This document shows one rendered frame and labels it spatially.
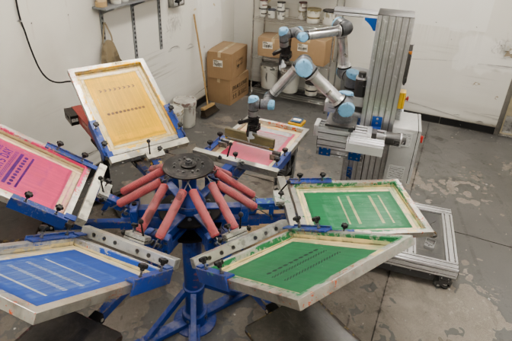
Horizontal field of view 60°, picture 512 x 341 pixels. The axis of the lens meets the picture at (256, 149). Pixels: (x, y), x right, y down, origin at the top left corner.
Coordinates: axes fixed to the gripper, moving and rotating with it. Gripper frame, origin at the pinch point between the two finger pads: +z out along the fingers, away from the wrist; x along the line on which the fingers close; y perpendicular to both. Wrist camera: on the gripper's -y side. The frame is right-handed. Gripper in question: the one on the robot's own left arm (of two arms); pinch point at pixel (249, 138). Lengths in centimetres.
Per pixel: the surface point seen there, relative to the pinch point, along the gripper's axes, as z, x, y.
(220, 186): -12, -83, 20
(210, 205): 7, -80, 11
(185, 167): -23, -89, 1
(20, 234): 14, -145, -76
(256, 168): 6.6, -27.0, 18.3
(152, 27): -27, 156, -200
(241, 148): 13.6, 6.9, -10.2
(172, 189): 7, -75, -20
